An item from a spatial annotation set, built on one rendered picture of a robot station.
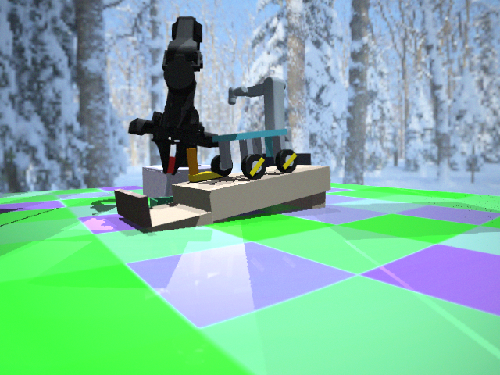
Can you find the beige wooden ramp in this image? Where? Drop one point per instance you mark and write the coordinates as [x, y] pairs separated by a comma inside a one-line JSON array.
[[212, 201]]

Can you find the green tray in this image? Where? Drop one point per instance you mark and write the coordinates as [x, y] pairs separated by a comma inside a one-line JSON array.
[[160, 201]]

